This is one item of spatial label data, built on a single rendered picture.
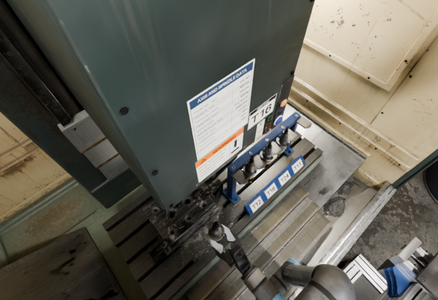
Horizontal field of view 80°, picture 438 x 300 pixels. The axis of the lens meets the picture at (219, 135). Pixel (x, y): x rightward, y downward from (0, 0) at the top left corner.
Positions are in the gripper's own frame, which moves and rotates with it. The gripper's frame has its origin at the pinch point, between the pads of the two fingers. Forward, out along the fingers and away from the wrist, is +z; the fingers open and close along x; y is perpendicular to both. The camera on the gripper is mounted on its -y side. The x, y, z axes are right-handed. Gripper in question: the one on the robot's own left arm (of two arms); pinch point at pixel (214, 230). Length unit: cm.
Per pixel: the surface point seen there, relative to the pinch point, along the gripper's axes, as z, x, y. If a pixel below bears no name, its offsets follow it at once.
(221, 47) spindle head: 4, 7, -81
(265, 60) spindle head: 4, 19, -72
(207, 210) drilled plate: 13.7, 6.7, 20.4
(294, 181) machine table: -3, 56, 32
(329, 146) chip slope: -2, 94, 37
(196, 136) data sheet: 3, 0, -64
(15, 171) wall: 106, -59, 27
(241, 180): 7.5, 21.9, -2.3
